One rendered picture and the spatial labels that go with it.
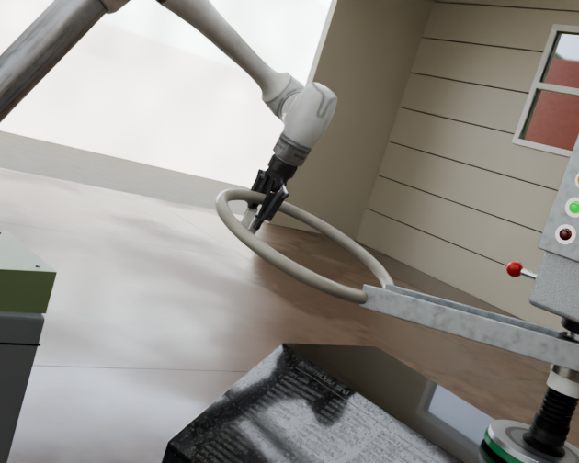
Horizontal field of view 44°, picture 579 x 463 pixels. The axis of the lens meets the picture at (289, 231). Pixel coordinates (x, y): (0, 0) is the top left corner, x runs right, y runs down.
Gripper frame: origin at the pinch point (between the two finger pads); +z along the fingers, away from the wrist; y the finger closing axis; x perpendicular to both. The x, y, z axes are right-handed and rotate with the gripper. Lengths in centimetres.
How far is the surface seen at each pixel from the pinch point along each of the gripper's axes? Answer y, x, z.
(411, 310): 57, 2, -13
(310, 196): -537, 536, 155
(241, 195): 3.6, -10.4, -8.5
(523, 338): 78, 7, -23
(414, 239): -428, 638, 134
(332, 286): 45.4, -10.8, -9.4
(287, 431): 59, -16, 18
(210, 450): 52, -25, 30
